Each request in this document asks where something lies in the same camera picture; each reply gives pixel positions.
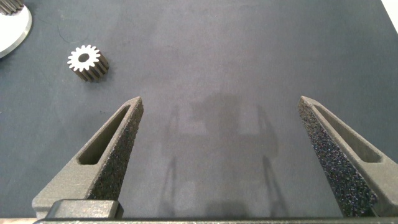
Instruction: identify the small steel gear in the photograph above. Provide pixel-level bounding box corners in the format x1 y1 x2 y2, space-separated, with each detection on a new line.
67 44 110 83

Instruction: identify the round white plate with pins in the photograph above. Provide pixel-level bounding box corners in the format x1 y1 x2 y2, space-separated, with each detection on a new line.
0 4 33 59

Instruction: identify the large steel gear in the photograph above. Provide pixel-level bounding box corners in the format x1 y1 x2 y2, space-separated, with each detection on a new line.
0 0 25 16

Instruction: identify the dark mat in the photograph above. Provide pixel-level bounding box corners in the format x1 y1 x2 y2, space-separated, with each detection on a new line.
0 0 398 218

